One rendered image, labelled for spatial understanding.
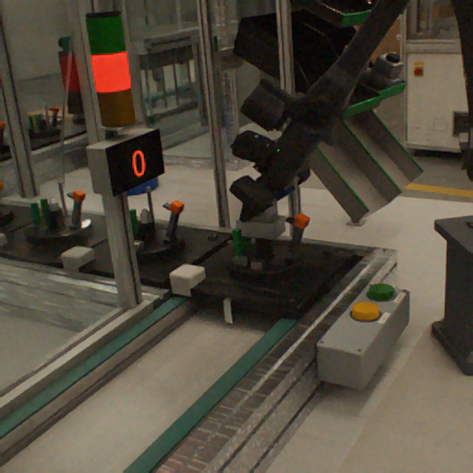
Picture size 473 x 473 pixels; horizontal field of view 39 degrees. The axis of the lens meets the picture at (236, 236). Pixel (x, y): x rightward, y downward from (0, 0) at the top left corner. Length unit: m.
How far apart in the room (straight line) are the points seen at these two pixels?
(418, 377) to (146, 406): 0.41
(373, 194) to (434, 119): 4.04
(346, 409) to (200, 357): 0.23
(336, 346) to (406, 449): 0.16
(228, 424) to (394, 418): 0.27
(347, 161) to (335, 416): 0.60
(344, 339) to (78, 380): 0.37
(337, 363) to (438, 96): 4.50
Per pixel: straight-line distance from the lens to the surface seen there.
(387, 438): 0.95
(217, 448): 0.78
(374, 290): 1.07
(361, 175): 1.40
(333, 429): 0.96
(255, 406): 0.84
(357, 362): 0.94
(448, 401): 1.03
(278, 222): 1.13
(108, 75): 0.97
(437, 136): 5.43
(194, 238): 1.33
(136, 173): 1.00
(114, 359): 1.02
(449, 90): 5.32
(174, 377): 0.99
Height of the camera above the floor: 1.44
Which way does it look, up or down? 21 degrees down
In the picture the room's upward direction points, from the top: 5 degrees counter-clockwise
